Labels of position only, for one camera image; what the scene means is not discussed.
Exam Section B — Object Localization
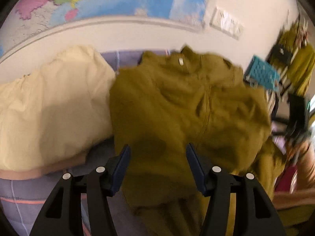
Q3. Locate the colourful wall map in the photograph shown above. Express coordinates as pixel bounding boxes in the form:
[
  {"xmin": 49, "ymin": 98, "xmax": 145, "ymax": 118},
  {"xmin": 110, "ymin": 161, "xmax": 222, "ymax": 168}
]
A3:
[{"xmin": 1, "ymin": 0, "xmax": 208, "ymax": 54}]

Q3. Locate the purple plaid bed sheet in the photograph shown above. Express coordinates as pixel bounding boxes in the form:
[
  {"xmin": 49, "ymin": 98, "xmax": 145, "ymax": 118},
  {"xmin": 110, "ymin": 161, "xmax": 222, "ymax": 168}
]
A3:
[{"xmin": 0, "ymin": 48, "xmax": 173, "ymax": 236}]

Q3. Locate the person's right hand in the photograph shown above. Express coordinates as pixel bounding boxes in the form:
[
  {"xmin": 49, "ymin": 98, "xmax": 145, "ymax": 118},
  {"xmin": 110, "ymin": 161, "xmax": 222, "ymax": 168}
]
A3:
[{"xmin": 286, "ymin": 140, "xmax": 314, "ymax": 190}]

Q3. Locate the white wall socket panel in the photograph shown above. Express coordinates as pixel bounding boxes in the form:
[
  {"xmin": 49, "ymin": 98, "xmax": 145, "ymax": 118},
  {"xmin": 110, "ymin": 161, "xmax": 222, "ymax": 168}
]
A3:
[{"xmin": 209, "ymin": 7, "xmax": 244, "ymax": 40}]

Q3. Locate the cream pillow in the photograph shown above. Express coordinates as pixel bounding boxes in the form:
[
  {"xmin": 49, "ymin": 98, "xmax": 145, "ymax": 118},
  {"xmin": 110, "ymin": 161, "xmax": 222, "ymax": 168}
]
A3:
[{"xmin": 1, "ymin": 46, "xmax": 116, "ymax": 180}]

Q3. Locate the mustard yellow jacket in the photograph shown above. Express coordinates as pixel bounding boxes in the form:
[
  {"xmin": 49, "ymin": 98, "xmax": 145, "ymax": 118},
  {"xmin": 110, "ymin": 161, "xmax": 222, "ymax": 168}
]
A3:
[{"xmin": 109, "ymin": 47, "xmax": 284, "ymax": 235}]

